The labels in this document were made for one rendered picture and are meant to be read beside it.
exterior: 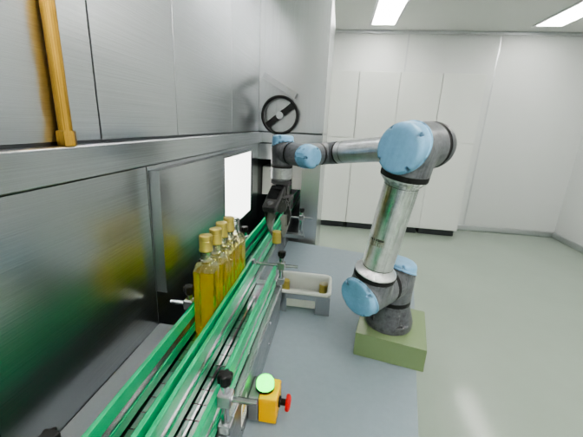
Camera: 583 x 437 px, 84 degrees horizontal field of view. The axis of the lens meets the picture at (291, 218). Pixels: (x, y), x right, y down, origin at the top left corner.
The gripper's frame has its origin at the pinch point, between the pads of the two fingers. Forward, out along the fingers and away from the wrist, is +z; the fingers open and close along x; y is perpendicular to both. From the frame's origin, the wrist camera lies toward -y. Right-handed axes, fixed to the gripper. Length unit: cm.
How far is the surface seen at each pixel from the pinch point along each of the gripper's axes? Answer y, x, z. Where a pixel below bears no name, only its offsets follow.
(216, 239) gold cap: -33.2, 5.8, -8.5
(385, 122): 362, -21, -39
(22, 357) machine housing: -78, 15, -3
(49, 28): -64, 16, -53
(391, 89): 364, -23, -80
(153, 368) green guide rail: -60, 6, 11
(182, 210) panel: -28.2, 19.8, -13.6
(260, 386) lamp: -49, -15, 20
